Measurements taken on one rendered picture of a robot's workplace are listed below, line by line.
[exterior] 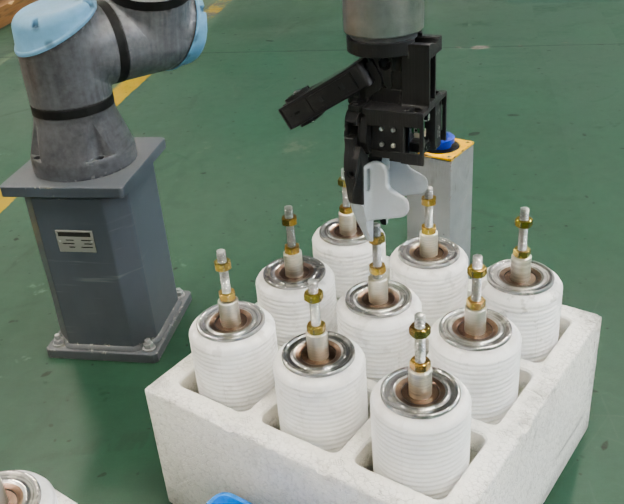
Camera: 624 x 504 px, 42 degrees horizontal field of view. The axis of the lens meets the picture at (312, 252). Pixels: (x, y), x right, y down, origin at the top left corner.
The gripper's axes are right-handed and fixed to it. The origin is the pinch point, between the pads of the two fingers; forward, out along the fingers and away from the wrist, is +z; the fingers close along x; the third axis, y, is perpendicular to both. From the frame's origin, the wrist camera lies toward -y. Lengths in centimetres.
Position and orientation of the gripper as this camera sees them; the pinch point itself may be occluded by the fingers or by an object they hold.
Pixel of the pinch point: (370, 219)
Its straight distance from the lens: 86.9
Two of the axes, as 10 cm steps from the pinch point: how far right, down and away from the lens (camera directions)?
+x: 4.4, -4.7, 7.6
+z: 0.7, 8.7, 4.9
